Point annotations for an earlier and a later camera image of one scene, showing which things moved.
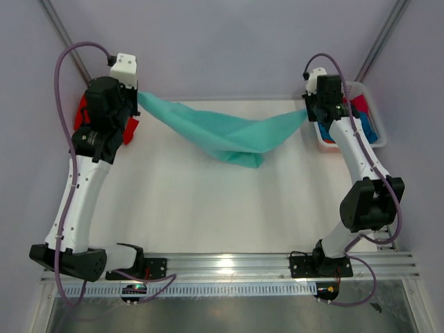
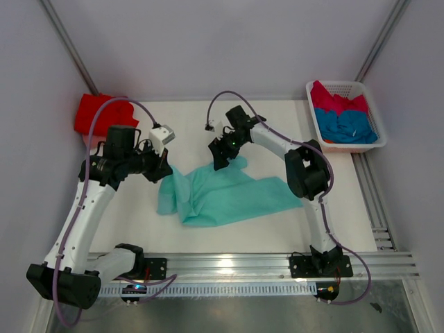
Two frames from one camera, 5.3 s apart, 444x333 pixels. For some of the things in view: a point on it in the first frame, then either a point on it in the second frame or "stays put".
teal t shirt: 244,141 → 214,195
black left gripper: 134,94 → 161,168
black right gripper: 312,117 → 216,146
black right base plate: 313,266 stays put
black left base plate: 146,268 stays put
